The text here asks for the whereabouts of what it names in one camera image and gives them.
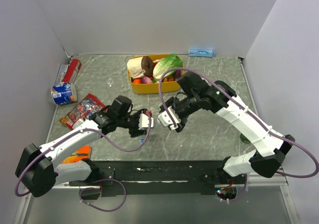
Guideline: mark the clear plastic bottle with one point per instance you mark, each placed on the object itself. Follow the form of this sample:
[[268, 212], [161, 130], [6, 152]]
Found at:
[[110, 82]]

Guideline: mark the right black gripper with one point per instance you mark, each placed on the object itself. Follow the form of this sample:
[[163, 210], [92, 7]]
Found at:
[[171, 101]]

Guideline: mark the red silver box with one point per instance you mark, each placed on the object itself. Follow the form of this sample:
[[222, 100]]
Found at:
[[67, 73]]

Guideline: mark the green toy lettuce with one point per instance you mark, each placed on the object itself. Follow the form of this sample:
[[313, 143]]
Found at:
[[167, 63]]

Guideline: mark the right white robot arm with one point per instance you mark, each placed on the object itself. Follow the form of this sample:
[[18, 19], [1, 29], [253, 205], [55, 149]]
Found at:
[[270, 151]]

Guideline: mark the pink toy onion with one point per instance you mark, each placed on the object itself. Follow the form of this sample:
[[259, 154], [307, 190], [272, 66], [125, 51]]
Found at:
[[146, 80]]

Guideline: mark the blue white can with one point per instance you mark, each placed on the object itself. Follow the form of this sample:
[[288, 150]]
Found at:
[[65, 94]]

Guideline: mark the yellow plastic bin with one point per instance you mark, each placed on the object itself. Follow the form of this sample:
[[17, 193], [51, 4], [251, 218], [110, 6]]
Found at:
[[167, 84]]

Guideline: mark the blue tissue pack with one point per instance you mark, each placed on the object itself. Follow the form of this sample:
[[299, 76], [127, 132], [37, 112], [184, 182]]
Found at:
[[201, 53]]

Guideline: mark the green glass bottle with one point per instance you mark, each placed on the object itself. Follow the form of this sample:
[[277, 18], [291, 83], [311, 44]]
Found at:
[[244, 138]]

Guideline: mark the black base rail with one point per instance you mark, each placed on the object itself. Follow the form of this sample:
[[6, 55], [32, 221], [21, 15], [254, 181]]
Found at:
[[158, 177]]

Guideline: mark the purple toy eggplant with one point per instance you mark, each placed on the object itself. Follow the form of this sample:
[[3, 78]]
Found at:
[[177, 75]]

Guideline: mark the brown toy donut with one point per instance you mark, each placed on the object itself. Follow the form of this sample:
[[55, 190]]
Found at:
[[147, 66]]

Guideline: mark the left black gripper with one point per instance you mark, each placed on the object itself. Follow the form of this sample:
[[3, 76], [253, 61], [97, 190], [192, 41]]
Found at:
[[135, 132]]

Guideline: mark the orange toy fruit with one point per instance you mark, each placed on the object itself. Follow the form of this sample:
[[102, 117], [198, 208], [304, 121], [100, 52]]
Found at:
[[137, 81]]

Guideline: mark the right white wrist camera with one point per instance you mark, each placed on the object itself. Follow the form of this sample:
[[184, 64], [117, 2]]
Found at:
[[169, 119]]

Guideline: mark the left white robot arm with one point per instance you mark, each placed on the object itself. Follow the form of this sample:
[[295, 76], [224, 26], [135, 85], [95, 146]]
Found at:
[[41, 168]]

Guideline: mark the orange razor package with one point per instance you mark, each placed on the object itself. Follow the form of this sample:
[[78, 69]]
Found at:
[[82, 153]]

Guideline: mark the red snack bag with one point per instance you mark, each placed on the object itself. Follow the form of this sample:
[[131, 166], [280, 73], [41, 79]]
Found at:
[[82, 111]]

